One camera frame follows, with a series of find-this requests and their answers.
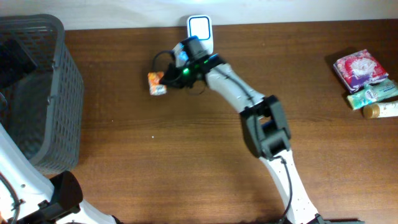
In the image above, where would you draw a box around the orange snack packet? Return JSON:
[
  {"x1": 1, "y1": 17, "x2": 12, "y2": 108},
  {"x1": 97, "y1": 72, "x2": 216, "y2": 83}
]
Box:
[{"x1": 147, "y1": 72, "x2": 167, "y2": 96}]

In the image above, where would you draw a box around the red purple snack packet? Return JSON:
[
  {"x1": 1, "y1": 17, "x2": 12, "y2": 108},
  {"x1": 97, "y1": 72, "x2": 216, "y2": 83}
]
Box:
[{"x1": 333, "y1": 49, "x2": 389, "y2": 93}]

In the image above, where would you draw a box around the teal green snack packet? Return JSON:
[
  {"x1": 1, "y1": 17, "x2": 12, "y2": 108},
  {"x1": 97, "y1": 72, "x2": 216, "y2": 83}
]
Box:
[{"x1": 364, "y1": 79, "x2": 397, "y2": 104}]

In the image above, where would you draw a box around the white lotion tube gold cap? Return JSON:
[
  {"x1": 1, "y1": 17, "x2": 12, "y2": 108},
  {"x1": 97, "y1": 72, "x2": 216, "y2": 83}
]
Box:
[{"x1": 363, "y1": 101, "x2": 397, "y2": 119}]

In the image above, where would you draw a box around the teal tissue pocket pack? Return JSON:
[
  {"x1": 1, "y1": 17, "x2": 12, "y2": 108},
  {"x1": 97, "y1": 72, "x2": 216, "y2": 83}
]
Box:
[{"x1": 347, "y1": 88, "x2": 379, "y2": 110}]

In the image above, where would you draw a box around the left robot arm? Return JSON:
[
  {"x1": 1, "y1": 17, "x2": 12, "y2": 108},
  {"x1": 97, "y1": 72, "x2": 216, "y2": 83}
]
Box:
[{"x1": 1, "y1": 126, "x2": 121, "y2": 223}]

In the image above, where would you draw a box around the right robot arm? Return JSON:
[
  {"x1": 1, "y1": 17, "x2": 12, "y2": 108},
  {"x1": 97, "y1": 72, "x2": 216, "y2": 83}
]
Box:
[{"x1": 160, "y1": 36, "x2": 326, "y2": 223}]

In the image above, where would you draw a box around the grey plastic mesh basket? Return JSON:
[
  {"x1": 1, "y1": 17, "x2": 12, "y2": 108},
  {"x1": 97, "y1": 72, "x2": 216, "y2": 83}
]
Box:
[{"x1": 1, "y1": 14, "x2": 85, "y2": 175}]

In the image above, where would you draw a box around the right black cable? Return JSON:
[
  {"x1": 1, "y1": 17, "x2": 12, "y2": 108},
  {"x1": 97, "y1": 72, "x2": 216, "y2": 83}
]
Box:
[{"x1": 151, "y1": 49, "x2": 293, "y2": 223}]

